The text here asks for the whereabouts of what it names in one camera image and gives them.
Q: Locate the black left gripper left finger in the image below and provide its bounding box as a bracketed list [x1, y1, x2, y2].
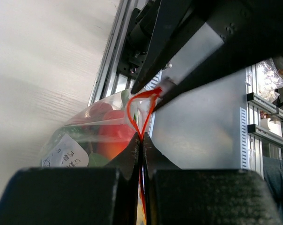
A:
[0, 135, 140, 225]

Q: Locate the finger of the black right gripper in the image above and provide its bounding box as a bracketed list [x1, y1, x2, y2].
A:
[131, 0, 205, 94]

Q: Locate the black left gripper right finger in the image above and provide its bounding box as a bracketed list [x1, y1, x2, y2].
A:
[141, 133, 282, 225]

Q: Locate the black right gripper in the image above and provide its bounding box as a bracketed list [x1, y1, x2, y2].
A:
[154, 0, 283, 111]

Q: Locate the clear orange zip top bag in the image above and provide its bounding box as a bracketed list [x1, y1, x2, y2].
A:
[41, 88, 162, 225]

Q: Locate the red chili pepper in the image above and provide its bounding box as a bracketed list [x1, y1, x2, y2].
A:
[89, 101, 135, 160]

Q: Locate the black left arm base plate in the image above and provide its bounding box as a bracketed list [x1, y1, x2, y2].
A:
[117, 0, 159, 79]

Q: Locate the slotted white cable duct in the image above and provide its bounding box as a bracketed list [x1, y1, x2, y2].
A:
[240, 108, 249, 169]

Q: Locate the aluminium mounting rail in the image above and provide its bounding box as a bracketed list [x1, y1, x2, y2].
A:
[88, 0, 138, 105]

